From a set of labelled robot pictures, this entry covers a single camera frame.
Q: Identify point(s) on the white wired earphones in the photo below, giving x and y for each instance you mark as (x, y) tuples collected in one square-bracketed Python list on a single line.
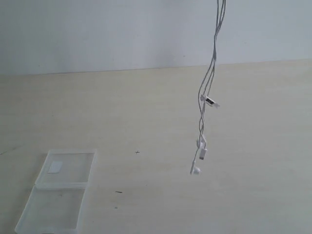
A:
[(203, 99)]

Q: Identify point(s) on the clear plastic storage box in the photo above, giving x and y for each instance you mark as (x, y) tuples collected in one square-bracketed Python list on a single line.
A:
[(56, 201)]

